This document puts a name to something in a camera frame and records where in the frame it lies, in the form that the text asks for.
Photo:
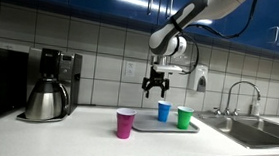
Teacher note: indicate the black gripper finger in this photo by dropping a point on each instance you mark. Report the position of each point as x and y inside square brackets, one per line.
[165, 86]
[146, 87]

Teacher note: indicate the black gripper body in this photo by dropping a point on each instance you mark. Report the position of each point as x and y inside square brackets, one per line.
[157, 77]

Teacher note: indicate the blue plastic cup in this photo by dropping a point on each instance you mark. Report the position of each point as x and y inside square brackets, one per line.
[164, 111]

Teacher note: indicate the green plastic cup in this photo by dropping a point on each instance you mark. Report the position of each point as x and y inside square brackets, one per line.
[184, 119]

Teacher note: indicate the magenta plastic cup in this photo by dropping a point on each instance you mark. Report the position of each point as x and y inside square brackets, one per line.
[125, 123]

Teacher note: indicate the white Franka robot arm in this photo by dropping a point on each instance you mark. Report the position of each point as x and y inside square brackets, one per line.
[191, 15]

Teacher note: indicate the grey plastic tray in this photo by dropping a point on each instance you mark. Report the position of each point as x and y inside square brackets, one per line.
[149, 122]

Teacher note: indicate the chrome gooseneck faucet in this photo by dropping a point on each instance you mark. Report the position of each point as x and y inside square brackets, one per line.
[242, 82]

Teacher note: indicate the white soap bottle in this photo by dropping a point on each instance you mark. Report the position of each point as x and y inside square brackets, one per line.
[256, 107]

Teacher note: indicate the stainless steel double sink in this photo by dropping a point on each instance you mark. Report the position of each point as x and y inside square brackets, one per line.
[252, 132]

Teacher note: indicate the stainless steel carafe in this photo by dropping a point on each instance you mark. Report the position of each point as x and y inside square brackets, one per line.
[45, 100]

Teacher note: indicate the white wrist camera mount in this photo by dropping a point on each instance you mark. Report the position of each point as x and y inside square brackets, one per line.
[167, 68]

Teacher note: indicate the white wall outlet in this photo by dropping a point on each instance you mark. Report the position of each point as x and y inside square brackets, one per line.
[130, 69]

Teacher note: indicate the white wall soap dispenser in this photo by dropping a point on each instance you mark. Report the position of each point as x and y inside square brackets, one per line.
[199, 79]

